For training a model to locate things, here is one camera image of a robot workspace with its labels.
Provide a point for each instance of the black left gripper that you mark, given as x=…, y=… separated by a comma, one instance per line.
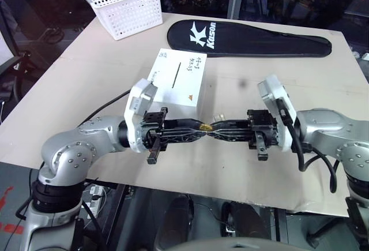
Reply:
x=152, y=118

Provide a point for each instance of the gold coin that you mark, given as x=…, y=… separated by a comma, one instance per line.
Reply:
x=205, y=127

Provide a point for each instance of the white perforated plastic basket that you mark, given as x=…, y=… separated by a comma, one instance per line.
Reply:
x=127, y=5

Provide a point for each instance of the black office chair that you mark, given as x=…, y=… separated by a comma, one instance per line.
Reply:
x=14, y=69

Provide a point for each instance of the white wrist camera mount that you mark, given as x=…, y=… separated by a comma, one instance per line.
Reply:
x=137, y=101
x=275, y=89

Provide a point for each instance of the white box with slot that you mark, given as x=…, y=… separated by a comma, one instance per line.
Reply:
x=178, y=78

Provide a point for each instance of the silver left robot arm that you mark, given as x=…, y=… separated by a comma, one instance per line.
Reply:
x=72, y=155

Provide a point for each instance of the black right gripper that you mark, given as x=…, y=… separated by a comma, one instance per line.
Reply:
x=261, y=124

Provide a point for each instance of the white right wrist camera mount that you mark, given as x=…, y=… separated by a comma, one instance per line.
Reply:
x=275, y=89

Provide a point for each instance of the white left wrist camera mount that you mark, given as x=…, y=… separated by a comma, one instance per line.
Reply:
x=137, y=101

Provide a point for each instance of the white power strip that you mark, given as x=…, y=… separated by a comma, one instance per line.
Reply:
x=95, y=194

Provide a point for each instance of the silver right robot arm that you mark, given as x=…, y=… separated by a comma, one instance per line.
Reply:
x=331, y=127

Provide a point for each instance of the black Kason racket cover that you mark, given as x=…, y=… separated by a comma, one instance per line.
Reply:
x=245, y=39

